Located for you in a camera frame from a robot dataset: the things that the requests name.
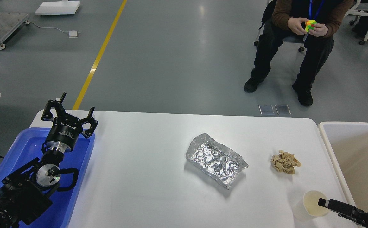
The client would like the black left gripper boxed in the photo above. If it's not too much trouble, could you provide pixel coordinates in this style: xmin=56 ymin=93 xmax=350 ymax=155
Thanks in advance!
xmin=41 ymin=92 xmax=98 ymax=152

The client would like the translucent plastic cup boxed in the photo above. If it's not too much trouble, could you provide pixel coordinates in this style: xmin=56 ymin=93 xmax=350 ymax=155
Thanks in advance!
xmin=292 ymin=190 xmax=330 ymax=222

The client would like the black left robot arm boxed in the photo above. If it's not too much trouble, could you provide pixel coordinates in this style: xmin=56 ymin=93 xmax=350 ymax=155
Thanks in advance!
xmin=0 ymin=93 xmax=98 ymax=228

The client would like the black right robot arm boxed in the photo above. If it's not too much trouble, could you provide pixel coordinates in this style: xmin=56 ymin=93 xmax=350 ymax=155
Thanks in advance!
xmin=317 ymin=198 xmax=368 ymax=228

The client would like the blue plastic bin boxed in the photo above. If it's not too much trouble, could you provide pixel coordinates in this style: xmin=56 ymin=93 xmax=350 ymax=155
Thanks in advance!
xmin=0 ymin=127 xmax=95 ymax=228

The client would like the white flat board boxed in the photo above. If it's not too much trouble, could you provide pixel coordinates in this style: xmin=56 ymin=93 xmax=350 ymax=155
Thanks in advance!
xmin=35 ymin=1 xmax=81 ymax=16

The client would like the crumpled aluminium foil tray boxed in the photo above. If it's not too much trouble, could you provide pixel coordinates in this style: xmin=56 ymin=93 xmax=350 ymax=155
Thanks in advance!
xmin=186 ymin=133 xmax=249 ymax=190

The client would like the left floor plate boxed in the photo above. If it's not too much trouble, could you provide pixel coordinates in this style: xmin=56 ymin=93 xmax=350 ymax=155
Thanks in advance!
xmin=259 ymin=105 xmax=274 ymax=116

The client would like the floor plate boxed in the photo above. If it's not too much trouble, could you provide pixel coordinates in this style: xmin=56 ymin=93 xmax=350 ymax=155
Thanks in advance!
xmin=259 ymin=105 xmax=274 ymax=116
xmin=275 ymin=104 xmax=291 ymax=115

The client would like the right floor plate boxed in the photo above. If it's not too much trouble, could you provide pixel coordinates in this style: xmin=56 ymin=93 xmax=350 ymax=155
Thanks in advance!
xmin=275 ymin=104 xmax=291 ymax=115

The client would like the crumpled brown paper ball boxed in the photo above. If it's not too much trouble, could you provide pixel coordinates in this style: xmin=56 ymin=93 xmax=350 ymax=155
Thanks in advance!
xmin=270 ymin=150 xmax=301 ymax=175

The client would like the white office chair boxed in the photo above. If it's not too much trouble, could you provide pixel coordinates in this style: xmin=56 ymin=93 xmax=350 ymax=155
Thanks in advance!
xmin=253 ymin=13 xmax=306 ymax=53

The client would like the colourful puzzle cube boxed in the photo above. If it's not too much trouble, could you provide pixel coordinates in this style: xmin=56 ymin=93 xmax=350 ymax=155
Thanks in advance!
xmin=305 ymin=19 xmax=317 ymax=32

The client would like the seated person in black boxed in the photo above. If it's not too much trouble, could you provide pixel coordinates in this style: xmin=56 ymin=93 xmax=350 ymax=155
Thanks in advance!
xmin=244 ymin=0 xmax=355 ymax=106

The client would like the white plastic bin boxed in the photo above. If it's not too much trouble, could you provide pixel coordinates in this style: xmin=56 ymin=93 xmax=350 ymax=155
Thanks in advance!
xmin=318 ymin=122 xmax=368 ymax=211

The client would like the white power adapter with cable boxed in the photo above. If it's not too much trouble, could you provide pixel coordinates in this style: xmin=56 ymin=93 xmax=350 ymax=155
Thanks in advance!
xmin=30 ymin=22 xmax=80 ymax=38

